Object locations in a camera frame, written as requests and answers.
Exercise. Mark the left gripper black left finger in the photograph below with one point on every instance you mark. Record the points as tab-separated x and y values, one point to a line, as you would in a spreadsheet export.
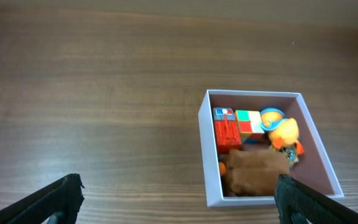
58	202

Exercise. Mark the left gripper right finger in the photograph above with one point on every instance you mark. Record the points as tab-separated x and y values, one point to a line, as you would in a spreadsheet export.
299	203

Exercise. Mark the yellow round spinner toy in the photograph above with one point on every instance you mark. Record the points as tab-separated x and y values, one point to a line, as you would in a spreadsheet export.
289	152

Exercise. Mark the brown plush toy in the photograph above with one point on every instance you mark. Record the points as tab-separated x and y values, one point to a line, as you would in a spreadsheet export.
252	173

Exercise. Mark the yellow duck toy blue hat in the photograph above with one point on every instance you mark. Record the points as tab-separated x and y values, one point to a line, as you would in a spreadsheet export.
282	131

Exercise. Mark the colourful puzzle cube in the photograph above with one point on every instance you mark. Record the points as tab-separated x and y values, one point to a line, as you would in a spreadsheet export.
249	124

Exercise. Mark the white box pink inside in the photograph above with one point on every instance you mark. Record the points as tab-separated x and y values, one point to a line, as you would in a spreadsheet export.
314	168

